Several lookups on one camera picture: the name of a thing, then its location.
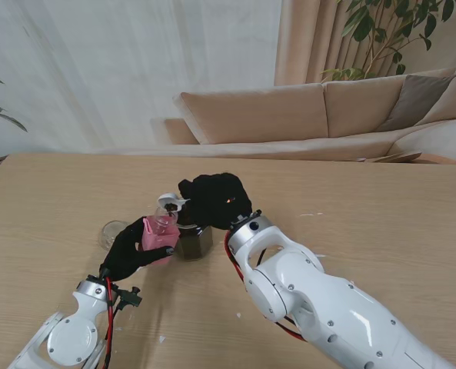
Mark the tall leafy green plant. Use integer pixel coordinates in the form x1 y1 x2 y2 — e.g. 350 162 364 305
321 0 456 81

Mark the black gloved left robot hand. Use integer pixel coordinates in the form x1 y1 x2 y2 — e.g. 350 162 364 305
98 216 175 281

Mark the beige pleated curtain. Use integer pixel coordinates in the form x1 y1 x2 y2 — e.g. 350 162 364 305
273 0 436 86

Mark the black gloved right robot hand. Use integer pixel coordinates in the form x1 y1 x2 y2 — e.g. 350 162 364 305
178 172 254 231

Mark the white sheer curtain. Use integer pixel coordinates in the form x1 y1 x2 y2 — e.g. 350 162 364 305
0 0 282 151

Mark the beige sofa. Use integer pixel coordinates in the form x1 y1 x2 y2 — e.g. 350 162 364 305
164 67 456 172

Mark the white blanket on sofa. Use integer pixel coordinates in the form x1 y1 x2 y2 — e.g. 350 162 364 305
392 118 456 170

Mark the clear glass jar lid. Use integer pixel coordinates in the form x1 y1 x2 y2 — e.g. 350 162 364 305
98 220 128 251

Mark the glass jar of coffee beans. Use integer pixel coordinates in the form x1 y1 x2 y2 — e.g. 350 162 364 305
173 199 215 261

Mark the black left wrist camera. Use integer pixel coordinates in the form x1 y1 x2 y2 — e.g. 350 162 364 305
115 286 143 311

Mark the pink square coffee jar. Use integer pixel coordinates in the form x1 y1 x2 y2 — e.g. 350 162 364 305
136 205 181 266

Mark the grey sofa cushion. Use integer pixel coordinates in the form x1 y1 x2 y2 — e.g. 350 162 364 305
377 74 456 133

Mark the red left arm cable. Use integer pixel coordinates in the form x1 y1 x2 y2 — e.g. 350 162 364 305
100 276 121 369

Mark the wooden tray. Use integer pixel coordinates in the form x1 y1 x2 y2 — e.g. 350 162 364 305
356 151 423 164

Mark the white plastic spoon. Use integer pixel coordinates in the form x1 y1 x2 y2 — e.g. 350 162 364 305
157 192 191 214

